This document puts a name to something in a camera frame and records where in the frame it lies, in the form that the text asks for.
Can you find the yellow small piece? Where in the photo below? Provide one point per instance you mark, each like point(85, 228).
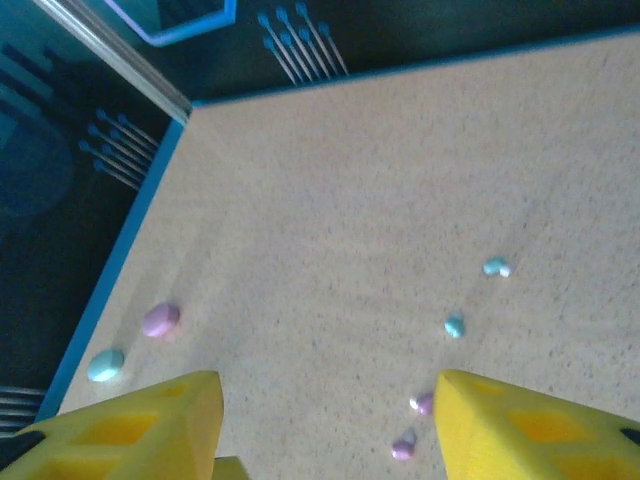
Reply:
point(455, 325)

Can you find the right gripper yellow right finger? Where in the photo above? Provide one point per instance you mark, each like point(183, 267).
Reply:
point(540, 430)

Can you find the blue table edge strip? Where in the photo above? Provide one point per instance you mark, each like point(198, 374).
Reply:
point(450, 60)
point(124, 250)

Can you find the aluminium frame post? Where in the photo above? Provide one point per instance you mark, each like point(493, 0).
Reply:
point(115, 55)

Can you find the pink earbud charging case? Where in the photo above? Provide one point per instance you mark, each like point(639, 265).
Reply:
point(160, 320)

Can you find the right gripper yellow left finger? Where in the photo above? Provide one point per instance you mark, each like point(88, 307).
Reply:
point(125, 430)

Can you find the light blue earbud charging case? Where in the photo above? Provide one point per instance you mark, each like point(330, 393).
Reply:
point(105, 365)

